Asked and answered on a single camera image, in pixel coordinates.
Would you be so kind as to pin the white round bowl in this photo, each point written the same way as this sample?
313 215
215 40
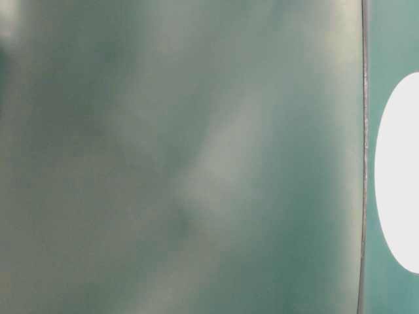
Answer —
396 173

